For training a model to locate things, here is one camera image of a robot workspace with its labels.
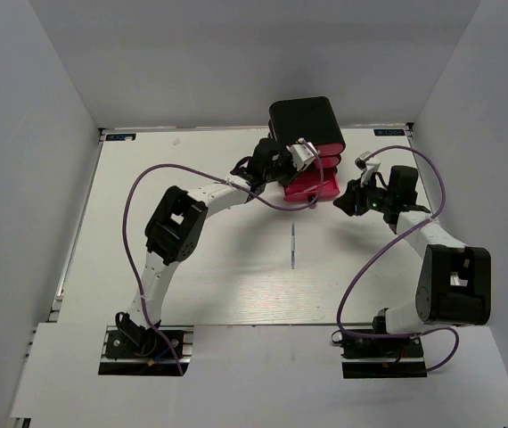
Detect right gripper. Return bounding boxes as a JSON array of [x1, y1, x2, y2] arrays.
[[334, 171, 395, 217]]

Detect black pink drawer organizer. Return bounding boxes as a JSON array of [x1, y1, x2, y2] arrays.
[[268, 95, 346, 202]]

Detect blue white gel pen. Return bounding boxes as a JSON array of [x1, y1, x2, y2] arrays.
[[290, 222, 296, 270]]

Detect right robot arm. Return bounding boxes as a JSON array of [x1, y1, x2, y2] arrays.
[[333, 166, 492, 356]]

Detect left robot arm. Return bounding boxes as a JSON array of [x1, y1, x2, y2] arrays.
[[115, 138, 314, 356]]

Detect right blue table label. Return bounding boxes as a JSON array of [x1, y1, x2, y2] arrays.
[[373, 128, 406, 136]]

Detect blue table label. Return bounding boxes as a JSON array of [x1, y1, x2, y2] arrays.
[[105, 133, 136, 142], [373, 128, 406, 136]]

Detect left blue table label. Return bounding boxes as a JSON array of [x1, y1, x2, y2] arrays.
[[105, 133, 136, 142]]

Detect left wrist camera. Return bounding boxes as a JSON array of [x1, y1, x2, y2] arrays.
[[287, 138, 318, 172]]

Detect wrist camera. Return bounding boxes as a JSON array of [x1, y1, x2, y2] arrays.
[[355, 152, 381, 186], [287, 138, 318, 172]]

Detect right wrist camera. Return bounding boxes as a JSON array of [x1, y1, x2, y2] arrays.
[[355, 152, 381, 186]]

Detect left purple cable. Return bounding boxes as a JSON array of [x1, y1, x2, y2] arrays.
[[121, 141, 325, 375]]

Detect purple cable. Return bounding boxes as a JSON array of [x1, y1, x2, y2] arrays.
[[121, 141, 325, 375], [336, 145, 461, 374]]

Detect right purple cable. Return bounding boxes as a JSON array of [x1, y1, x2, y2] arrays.
[[336, 145, 461, 374]]

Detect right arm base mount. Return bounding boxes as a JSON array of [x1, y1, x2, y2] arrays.
[[331, 330, 427, 380]]

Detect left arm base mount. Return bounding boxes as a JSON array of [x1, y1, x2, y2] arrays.
[[98, 326, 193, 377]]

